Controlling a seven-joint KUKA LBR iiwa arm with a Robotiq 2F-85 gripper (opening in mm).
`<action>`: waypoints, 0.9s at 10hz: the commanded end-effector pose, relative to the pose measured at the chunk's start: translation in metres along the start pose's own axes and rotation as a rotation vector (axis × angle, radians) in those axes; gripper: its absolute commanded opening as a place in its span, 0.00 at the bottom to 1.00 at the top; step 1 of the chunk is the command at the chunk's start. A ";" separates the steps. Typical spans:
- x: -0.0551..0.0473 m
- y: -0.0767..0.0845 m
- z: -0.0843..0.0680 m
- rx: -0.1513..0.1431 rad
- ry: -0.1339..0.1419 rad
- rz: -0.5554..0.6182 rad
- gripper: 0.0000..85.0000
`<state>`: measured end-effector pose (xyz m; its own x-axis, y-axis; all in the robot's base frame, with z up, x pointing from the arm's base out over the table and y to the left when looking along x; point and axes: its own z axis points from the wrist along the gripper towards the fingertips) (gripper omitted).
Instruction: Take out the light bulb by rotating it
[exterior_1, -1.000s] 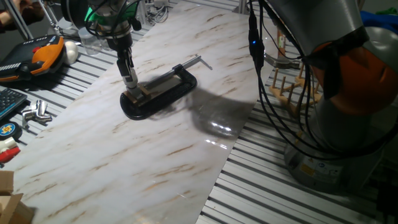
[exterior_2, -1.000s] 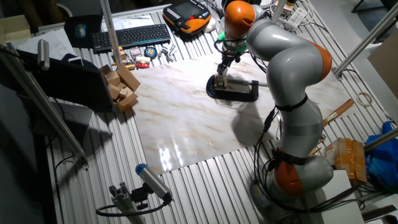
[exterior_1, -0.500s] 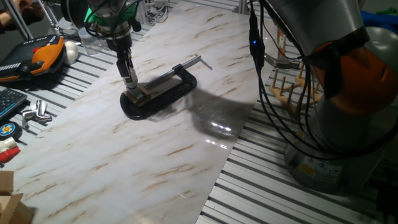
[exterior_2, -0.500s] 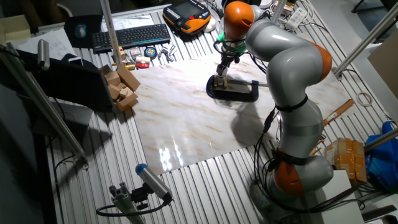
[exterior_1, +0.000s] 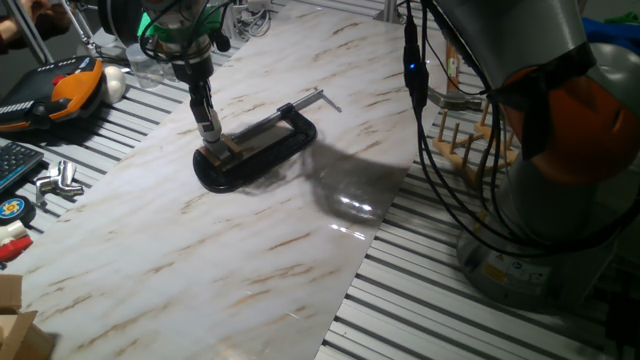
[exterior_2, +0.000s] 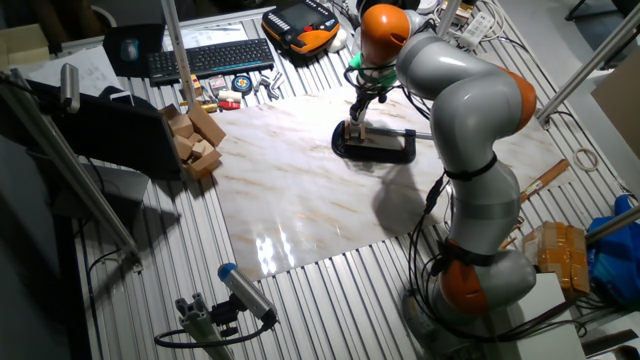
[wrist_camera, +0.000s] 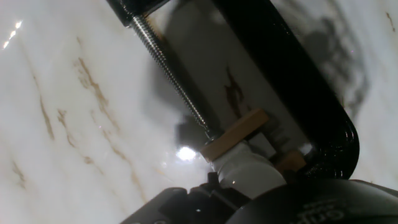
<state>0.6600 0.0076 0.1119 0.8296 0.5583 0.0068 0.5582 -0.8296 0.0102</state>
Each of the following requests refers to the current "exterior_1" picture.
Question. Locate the white egg shaped object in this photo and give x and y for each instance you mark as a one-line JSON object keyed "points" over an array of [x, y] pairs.
{"points": [[115, 85]]}

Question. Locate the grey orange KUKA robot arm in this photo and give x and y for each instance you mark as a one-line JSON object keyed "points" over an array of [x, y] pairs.
{"points": [[525, 30]]}

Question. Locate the wooden peg rack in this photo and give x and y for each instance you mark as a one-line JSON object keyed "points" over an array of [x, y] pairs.
{"points": [[465, 157]]}

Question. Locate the black filament spool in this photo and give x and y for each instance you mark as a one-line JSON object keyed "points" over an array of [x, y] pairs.
{"points": [[117, 20]]}

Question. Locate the marble pattern table sheet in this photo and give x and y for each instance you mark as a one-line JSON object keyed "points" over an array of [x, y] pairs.
{"points": [[200, 250]]}

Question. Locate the black metal C-clamp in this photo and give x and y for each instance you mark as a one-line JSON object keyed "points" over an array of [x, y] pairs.
{"points": [[260, 165]]}

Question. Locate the blue plastic bag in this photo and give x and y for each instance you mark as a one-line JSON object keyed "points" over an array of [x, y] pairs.
{"points": [[610, 35]]}

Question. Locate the thin metal rod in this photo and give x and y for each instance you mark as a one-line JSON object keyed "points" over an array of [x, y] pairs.
{"points": [[80, 27]]}

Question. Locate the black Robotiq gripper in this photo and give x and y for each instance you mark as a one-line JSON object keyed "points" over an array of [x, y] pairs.
{"points": [[194, 70]]}

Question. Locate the silver metal pipe fitting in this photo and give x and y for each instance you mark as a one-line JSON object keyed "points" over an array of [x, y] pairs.
{"points": [[66, 172], [55, 189]]}

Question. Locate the white light bulb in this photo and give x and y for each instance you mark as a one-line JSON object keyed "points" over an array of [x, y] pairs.
{"points": [[212, 139]]}

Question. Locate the open brown cardboard box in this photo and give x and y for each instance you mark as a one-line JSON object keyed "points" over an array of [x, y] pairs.
{"points": [[20, 330]]}

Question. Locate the small wooden clamp pad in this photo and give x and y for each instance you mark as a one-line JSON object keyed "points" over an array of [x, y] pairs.
{"points": [[209, 157], [234, 146]]}

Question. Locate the person's bare hand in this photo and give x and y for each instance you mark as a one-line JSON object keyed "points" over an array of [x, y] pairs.
{"points": [[52, 20]]}

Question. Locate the clear plastic jar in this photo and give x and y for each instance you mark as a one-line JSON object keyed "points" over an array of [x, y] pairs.
{"points": [[142, 67]]}

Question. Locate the black orange teach pendant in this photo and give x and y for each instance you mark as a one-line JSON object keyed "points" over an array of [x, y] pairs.
{"points": [[60, 95]]}

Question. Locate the upright aluminium post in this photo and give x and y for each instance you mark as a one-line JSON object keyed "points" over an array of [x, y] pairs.
{"points": [[390, 11]]}

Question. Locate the black computer keyboard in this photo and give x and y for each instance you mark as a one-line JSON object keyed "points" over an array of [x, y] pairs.
{"points": [[17, 162]]}

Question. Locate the slanted aluminium stand leg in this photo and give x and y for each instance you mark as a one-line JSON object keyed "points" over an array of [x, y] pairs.
{"points": [[30, 32]]}

